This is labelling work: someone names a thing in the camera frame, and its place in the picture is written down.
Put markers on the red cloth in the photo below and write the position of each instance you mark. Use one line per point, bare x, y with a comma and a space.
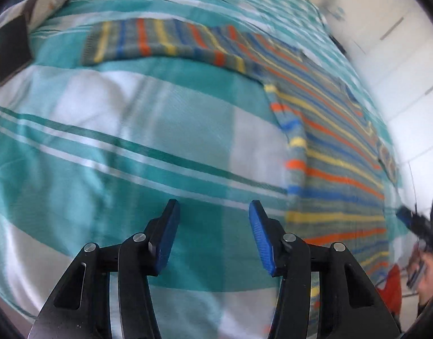
393, 289

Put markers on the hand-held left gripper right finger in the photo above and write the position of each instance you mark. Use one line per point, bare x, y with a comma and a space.
262, 242

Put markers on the striped knit sweater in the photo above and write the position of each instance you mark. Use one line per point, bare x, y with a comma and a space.
338, 155

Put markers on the black tablet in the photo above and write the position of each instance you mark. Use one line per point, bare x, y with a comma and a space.
13, 49

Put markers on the white wardrobe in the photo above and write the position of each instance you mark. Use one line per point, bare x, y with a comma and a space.
396, 60

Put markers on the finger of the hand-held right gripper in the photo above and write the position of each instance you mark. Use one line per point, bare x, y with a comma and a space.
416, 273
407, 217

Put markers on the person's right hand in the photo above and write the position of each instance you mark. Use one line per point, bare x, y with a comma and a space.
431, 279

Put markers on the patterned brown grey pillow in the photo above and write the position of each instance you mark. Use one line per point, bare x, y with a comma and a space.
43, 7

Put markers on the teal checked bed sheet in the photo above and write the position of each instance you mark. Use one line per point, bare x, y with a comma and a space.
131, 130

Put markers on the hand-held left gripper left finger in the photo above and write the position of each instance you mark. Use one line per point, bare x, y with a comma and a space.
168, 240

